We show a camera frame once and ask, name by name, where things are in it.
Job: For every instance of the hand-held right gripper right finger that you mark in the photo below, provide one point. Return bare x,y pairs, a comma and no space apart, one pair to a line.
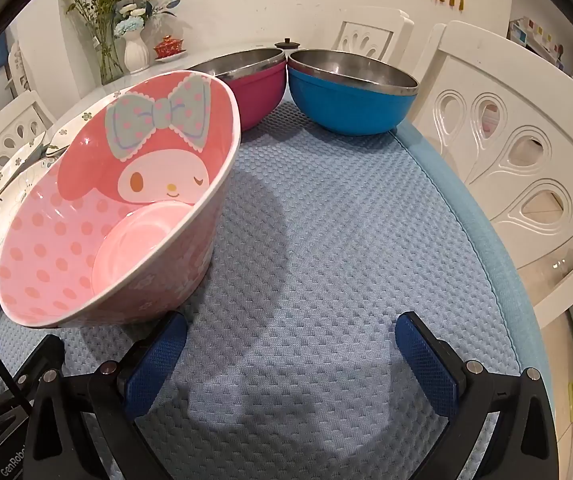
426,365

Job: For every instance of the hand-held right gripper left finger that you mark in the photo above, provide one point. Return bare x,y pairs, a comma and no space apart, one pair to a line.
159,360

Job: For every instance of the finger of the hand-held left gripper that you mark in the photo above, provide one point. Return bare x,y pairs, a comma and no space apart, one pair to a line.
41,355

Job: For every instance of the pink cartoon bowl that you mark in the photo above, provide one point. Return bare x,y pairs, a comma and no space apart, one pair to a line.
141,235

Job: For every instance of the blue steel bowl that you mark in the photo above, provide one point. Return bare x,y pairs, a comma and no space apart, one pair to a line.
346,105

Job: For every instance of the magenta steel bowl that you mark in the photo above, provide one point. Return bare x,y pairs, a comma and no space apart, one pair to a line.
256,100

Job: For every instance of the light blue textured mat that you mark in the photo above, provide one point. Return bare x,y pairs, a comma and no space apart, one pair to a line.
316,260

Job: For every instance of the white openwork cabinet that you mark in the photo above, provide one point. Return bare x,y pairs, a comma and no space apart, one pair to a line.
19,67

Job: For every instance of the clear glass vase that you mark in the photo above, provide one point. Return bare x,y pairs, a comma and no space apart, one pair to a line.
109,60

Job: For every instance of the white ceramic vase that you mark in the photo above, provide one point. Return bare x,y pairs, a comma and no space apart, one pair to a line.
136,52

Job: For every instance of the red lidded teacup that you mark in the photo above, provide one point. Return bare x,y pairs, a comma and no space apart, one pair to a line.
169,46

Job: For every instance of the blue artificial flower bouquet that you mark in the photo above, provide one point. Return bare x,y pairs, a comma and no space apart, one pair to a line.
141,5

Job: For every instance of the green dried flower bunch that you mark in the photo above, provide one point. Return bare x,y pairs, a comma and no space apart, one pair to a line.
91,0

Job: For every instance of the cluttered wall shelf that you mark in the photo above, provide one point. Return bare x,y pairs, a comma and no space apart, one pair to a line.
536,40

